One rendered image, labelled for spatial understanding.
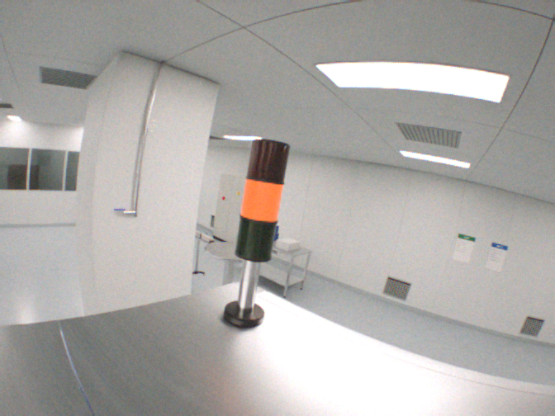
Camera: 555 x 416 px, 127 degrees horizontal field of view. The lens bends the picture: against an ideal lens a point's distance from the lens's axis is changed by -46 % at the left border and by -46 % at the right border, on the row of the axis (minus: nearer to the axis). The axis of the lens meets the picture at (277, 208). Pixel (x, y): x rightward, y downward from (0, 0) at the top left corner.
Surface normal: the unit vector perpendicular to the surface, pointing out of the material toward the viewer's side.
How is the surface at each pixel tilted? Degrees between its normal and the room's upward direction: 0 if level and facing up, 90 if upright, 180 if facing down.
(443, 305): 90
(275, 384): 0
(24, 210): 90
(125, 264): 90
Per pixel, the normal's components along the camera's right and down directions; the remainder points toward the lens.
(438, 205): -0.60, 0.00
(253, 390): 0.17, -0.98
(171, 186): 0.78, 0.21
